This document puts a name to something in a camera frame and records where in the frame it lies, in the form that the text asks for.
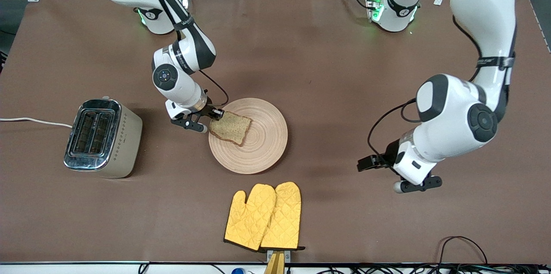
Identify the grey metal bracket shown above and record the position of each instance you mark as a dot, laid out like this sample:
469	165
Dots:
287	255

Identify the brown table cover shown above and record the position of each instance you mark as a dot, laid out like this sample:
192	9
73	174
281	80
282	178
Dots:
301	63

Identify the yellow quilted oven mitt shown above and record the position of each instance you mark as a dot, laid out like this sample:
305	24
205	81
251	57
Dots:
249	222
284	218

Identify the wooden stick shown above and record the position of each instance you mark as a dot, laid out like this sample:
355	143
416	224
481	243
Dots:
275	267

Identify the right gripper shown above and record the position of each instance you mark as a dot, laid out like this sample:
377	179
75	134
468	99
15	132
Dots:
209	111

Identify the round light wooden plate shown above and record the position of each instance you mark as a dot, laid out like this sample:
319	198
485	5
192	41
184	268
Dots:
262	144

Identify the cream and chrome toaster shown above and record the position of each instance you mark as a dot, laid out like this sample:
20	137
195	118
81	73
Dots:
125	144

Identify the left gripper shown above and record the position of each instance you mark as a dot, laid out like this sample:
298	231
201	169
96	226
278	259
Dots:
388	156

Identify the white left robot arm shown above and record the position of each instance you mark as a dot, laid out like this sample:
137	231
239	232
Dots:
482	7

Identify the brown bread slice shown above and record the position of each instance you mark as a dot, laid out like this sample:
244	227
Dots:
232	129

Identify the small blue cap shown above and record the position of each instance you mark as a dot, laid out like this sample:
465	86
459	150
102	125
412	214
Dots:
237	271

